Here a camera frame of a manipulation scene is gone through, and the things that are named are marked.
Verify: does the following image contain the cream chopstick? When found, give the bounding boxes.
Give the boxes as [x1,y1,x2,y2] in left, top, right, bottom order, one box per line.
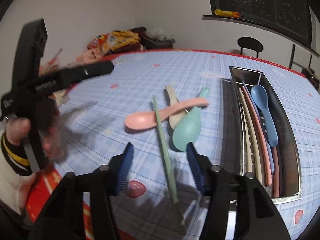
[242,92,263,183]
[238,88,253,173]

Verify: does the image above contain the pink chopstick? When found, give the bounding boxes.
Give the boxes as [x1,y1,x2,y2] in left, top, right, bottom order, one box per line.
[242,85,272,186]
[272,147,280,198]

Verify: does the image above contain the blue plastic spoon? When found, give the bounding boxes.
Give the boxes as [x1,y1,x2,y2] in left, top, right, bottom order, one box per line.
[251,85,278,147]

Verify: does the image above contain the blue chopstick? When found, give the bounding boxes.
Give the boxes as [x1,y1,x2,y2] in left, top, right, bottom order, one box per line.
[242,81,275,174]

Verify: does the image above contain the left hand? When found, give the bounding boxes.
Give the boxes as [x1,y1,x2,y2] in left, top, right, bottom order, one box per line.
[4,104,68,163]

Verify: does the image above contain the clear food container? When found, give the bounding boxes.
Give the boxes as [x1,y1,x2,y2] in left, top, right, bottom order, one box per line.
[39,48,63,76]

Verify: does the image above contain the green plastic spoon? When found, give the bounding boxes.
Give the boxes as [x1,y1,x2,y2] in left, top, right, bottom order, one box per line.
[171,87,211,152]

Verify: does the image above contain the pink cracker package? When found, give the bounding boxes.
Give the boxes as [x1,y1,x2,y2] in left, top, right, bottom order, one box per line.
[75,48,104,64]

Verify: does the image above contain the pink plastic spoon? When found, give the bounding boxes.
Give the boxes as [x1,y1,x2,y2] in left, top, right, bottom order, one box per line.
[124,98,209,130]

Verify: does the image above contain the orange snack bag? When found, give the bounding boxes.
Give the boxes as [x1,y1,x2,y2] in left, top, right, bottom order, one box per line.
[87,33,108,49]

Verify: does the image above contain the yellow snack bags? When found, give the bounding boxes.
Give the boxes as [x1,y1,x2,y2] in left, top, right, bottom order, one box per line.
[107,30,140,51]

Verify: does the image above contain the blue plaid table mat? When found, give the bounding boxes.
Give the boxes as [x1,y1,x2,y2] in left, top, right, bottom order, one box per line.
[57,67,319,239]

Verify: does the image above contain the white striped sleeve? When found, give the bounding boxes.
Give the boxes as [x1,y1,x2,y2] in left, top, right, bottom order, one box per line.
[1,133,36,215]

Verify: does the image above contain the steel utensil tray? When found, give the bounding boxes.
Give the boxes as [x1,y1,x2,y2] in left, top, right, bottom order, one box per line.
[229,66,302,204]

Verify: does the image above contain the cream plastic spoon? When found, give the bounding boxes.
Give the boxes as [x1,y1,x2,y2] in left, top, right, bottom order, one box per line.
[164,84,188,129]

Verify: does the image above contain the black round chair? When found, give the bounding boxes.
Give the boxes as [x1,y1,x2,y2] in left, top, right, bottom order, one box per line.
[237,37,264,59]

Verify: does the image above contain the black folding stand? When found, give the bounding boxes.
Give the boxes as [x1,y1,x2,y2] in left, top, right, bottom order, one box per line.
[289,44,319,91]

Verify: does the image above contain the yellow packet on sill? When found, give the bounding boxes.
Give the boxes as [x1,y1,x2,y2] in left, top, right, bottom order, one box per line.
[214,9,241,18]

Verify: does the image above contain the dark window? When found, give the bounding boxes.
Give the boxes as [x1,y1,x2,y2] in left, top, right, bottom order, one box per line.
[209,0,319,55]

